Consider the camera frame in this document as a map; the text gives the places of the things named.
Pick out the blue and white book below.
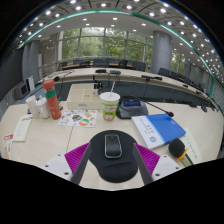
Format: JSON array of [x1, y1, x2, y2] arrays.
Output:
[[131, 113, 187, 150]]

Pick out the black desk microphone units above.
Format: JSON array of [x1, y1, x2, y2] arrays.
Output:
[[94, 68, 164, 82]]

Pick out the black mouse pad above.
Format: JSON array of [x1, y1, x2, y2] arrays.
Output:
[[88, 129, 139, 184]]

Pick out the white paper cup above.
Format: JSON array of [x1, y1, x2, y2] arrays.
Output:
[[25, 95, 40, 119]]

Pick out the white booklet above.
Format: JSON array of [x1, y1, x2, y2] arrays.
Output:
[[12, 114, 34, 142]]

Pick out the black computer mouse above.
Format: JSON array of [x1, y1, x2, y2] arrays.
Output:
[[104, 133, 123, 159]]

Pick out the colourful sticker sheet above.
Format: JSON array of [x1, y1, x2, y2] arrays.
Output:
[[57, 109, 98, 128]]

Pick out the ceiling lights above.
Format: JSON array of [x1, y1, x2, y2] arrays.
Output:
[[13, 0, 224, 73]]

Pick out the white lidded mug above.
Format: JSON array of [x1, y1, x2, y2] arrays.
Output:
[[35, 96, 51, 120]]

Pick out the long curved conference desk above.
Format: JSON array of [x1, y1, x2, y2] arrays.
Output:
[[36, 67, 214, 108]]

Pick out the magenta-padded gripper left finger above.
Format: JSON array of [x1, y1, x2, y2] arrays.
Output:
[[43, 142, 93, 186]]

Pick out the red bottle with green band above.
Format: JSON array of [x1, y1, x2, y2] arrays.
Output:
[[42, 79, 63, 121]]

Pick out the cream compartment box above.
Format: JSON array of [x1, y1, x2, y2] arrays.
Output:
[[66, 83, 104, 111]]

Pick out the grey gooseneck microphone console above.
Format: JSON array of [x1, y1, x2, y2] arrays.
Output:
[[115, 94, 175, 120]]

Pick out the printed paper cup with straw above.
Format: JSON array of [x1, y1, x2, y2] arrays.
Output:
[[99, 80, 121, 122]]

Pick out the black handheld microphone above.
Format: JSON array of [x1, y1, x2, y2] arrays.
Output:
[[168, 137, 194, 167]]

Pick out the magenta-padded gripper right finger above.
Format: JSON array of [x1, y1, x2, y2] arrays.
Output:
[[132, 143, 183, 187]]

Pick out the dark office chairs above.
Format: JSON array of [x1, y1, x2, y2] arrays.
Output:
[[58, 58, 224, 111]]

